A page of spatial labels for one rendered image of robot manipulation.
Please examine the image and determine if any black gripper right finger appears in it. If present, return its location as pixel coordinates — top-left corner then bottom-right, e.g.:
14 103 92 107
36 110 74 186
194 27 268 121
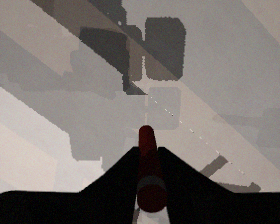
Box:
158 147 280 224

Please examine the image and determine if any dark red peg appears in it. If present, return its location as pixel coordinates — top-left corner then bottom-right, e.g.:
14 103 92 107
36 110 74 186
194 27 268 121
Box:
137 125 168 213

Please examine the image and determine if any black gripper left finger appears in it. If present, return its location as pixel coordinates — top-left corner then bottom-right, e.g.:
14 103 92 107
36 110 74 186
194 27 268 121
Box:
0 146 139 224

